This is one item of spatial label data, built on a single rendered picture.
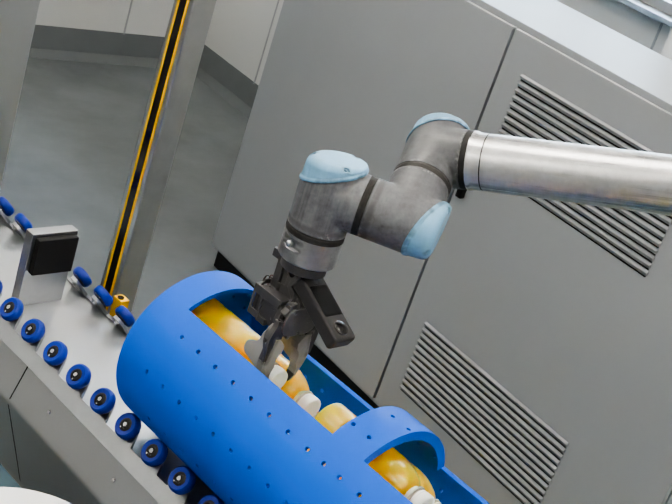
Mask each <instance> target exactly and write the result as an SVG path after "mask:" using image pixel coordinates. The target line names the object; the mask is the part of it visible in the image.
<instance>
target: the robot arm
mask: <svg viewBox="0 0 672 504"><path fill-rule="evenodd" d="M368 173H369V168H368V165H367V163H366V162H365V161H363V160H362V159H360V158H356V157H355V156H354V155H351V154H348V153H344V152H340V151H333V150H321V151H316V152H314V153H312V154H310V155H309V156H308V158H307V160H306V162H305V165H304V168H303V170H302V172H301V173H300V175H299V178H300V180H299V183H298V186H297V189H296V192H295V196H294V199H293V202H292V205H291V208H290V211H289V215H288V218H287V221H286V224H285V227H284V230H283V233H282V237H281V240H280V243H279V246H278V247H274V251H273V254H272V255H273V256H274V257H276V258H277V259H278V262H277V265H276V268H275V271H274V275H270V276H269V275H266V276H265V277H264V278H263V280H262V281H260V282H256V283H255V286H254V290H253V293H252V296H251V299H250V303H249V306H248V309H247V312H248V313H250V314H251V315H252V316H253V317H255V320H256V321H257V322H259V323H260V324H261V325H262V326H265V325H268V326H269V327H268V328H267V329H266V330H265V331H264V332H263V333H262V335H261V337H260V339H259V340H252V339H249V340H247V341H246V343H245V345H244V351H245V353H246V355H247V356H248V357H249V359H250V360H251V362H252V363H253V365H254V366H255V367H256V368H257V369H258V370H259V371H260V372H261V373H262V374H264V375H265V376H266V377H267V378H268V379H269V375H270V373H271V371H272V370H273V368H274V364H275V361H276V359H277V358H278V356H279V355H280V354H281V353H282V351H283V350H284V351H285V353H286V354H287V355H288V357H289V359H290V363H289V366H288V368H287V370H286V372H287V374H288V378H287V381H289V380H291V379H292V378H293V377H294V376H295V375H296V373H297V372H298V370H299V369H300V367H301V366H302V364H303V363H304V361H305V359H306V357H307V355H308V353H310V351H311V349H312V347H313V344H314V342H315V340H316V338H317V335H318V333H319V335H320V336H321V338H322V340H323V342H324V344H325V346H326V347H327V348H328V349H332V348H337V347H341V346H346V345H348V344H349V343H351V342H352V341H353V340H354V339H355V335H354V333H353V331H352V329H351V327H350V325H349V324H348V322H347V320H346V318H345V316H344V315H343V313H342V311H341V309H340V307H339V305H338V304H337V302H336V300H335V298H334V296H333V295H332V293H331V291H330V289H329V287H328V285H327V284H326V282H325V280H324V277H325V275H326V272H327V271H330V270H332V269H334V268H335V266H336V263H337V260H338V257H339V254H340V251H341V249H342V246H343V243H344V240H345V237H346V234H347V233H349V234H353V235H355V236H358V237H360V238H363V239H366V240H368V241H371V242H374V243H376V244H379V245H382V246H384V247H387V248H389V249H392V250H395V251H397V252H400V253H401V254H402V255H404V256H411V257H414V258H417V259H421V260H423V259H426V258H428V257H429V256H430V255H431V254H432V252H433V250H434V249H435V247H436V245H437V243H438V241H439V239H440V237H441V235H442V233H443V231H444V228H445V226H446V224H447V221H448V219H449V216H450V213H451V209H452V208H451V206H450V205H449V204H448V202H446V201H447V199H448V197H449V195H450V192H451V190H452V188H454V189H461V190H469V191H471V190H480V191H487V192H495V193H502V194H510V195H517V196H525V197H532V198H540V199H547V200H555V201H562V202H570V203H577V204H585V205H592V206H600V207H607V208H615V209H622V210H630V211H637V212H645V213H652V214H660V215H667V216H672V155H671V154H662V153H654V152H645V151H636V150H628V149H619V148H610V147H602V146H593V145H584V144H576V143H567V142H558V141H550V140H541V139H532V138H524V137H515V136H506V135H498V134H489V133H482V132H480V131H476V130H470V129H469V127H468V125H467V124H466V123H465V122H464V121H463V120H461V119H460V118H458V117H456V116H453V115H451V114H448V113H431V114H428V115H426V116H424V117H422V118H421V119H419V120H418V121H417V122H416V124H415V125H414V127H413V129H412V130H411V132H410V133H409V135H408V136H407V139H406V144H405V146H404V149H403V151H402V153H401V155H400V158H399V160H398V162H397V164H396V167H395V169H394V171H393V173H392V175H391V177H390V179H389V182H388V181H385V180H383V179H380V178H377V177H374V176H372V175H369V174H368ZM267 276H269V278H266V277H267ZM271 276H273V277H271ZM269 283H270V284H269ZM264 284H267V285H264ZM268 284H269V285H268ZM255 293H256V295H255ZM254 297H255V298H254ZM253 300H254V301H253ZM252 303H253V304H252Z"/></svg>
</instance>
